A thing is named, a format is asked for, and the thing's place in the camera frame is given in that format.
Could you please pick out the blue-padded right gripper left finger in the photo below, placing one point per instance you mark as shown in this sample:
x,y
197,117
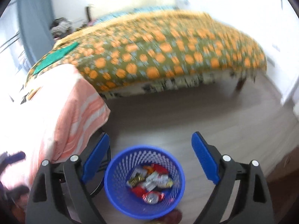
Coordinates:
x,y
46,203

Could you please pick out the orange red small wrapper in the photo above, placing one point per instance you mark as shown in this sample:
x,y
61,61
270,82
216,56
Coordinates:
x,y
155,168

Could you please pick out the cream bed headboard cushion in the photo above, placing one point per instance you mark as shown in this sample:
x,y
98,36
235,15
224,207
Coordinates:
x,y
99,10

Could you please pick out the pile of clothes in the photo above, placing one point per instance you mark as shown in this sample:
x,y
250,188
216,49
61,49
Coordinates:
x,y
60,27

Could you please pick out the green folded cloth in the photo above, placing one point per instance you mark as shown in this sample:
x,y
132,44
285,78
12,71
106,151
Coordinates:
x,y
54,57

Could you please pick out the green white cardboard box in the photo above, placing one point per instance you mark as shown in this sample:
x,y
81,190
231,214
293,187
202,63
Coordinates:
x,y
157,181

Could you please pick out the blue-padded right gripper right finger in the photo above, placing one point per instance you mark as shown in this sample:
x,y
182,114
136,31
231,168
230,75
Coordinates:
x,y
240,195

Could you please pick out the blue plastic trash basket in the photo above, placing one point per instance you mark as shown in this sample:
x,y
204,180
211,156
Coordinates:
x,y
119,171

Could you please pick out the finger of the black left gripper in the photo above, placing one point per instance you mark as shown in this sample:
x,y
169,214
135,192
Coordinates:
x,y
7,159
16,192

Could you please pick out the orange floral green bedspread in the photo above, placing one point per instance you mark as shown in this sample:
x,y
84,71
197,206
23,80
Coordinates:
x,y
159,46

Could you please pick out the red snack wrapper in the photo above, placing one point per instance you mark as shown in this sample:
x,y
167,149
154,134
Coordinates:
x,y
149,197

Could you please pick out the pink white striped cloth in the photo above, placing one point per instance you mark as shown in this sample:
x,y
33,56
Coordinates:
x,y
61,112

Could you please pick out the blue grey curtain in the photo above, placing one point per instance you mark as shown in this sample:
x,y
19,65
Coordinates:
x,y
35,18

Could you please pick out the yellow green snack packet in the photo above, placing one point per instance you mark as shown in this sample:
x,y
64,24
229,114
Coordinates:
x,y
138,175

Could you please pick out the furry slipper foot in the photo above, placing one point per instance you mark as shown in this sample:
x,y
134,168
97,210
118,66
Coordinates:
x,y
173,217

